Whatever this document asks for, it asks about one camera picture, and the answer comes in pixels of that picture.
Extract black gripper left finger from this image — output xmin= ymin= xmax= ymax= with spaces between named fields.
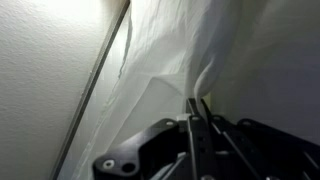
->
xmin=93 ymin=98 xmax=209 ymax=180

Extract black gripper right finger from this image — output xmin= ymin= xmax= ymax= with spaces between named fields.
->
xmin=200 ymin=99 xmax=320 ymax=180

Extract grey metal frame strip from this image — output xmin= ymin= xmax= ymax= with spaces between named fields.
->
xmin=49 ymin=0 xmax=131 ymax=180

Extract white sheer curtain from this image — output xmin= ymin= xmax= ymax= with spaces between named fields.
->
xmin=68 ymin=0 xmax=320 ymax=180

